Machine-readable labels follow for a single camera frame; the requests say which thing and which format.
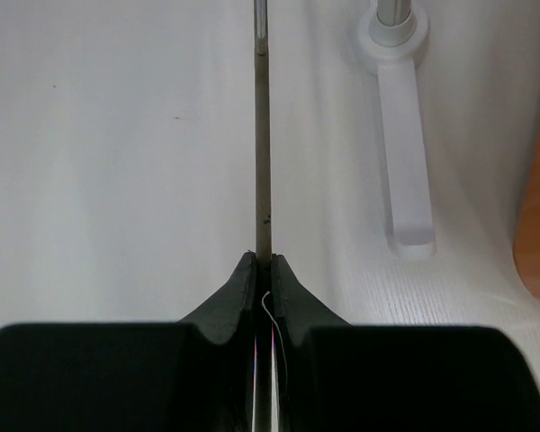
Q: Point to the white and steel clothes rack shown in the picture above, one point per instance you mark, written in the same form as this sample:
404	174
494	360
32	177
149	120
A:
392	37

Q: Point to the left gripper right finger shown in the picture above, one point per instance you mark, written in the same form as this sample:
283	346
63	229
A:
335	376

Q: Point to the grey hanger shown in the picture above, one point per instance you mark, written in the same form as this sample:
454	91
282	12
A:
263	383

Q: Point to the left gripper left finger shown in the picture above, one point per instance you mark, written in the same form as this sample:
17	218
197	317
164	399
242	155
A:
195	374

